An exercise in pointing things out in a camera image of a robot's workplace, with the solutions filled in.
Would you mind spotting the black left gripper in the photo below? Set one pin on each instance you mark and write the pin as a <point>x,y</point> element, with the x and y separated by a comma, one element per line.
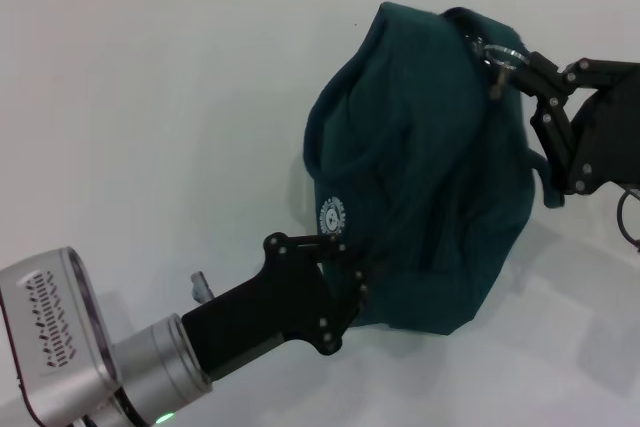
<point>270,307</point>

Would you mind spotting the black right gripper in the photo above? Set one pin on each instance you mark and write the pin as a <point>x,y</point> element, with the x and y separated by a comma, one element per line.
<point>620,137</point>

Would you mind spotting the dark teal insulated bag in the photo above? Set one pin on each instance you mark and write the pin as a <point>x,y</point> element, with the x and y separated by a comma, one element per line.
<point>425,172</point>

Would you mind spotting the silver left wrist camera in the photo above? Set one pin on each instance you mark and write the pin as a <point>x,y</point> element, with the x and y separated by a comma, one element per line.
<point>55,327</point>

